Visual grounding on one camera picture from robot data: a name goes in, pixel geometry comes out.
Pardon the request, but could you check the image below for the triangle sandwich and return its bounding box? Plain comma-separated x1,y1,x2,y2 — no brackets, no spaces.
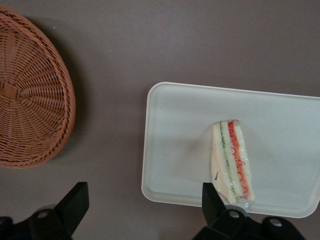
209,119,256,209

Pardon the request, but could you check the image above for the beige plastic tray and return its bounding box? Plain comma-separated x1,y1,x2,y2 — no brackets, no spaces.
140,81,320,219

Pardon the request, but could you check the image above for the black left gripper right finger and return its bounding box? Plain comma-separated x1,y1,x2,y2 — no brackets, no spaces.
191,182,306,240

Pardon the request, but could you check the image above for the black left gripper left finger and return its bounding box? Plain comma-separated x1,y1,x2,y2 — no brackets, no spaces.
12,181,90,240

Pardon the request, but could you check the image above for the round brown wicker basket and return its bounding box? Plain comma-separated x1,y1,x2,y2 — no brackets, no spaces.
0,4,77,169

